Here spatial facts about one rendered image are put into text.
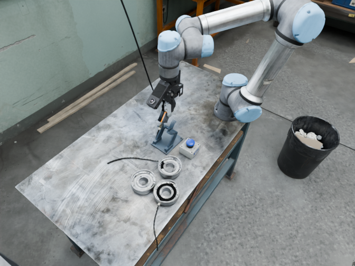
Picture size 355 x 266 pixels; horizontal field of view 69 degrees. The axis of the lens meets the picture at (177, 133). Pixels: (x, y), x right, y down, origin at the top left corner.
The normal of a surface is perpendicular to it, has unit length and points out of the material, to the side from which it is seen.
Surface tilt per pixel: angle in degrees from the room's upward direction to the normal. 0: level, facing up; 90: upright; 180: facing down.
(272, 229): 0
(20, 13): 90
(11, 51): 90
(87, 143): 0
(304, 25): 83
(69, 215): 0
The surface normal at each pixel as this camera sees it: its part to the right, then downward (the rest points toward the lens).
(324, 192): 0.04, -0.66
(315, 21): 0.28, 0.64
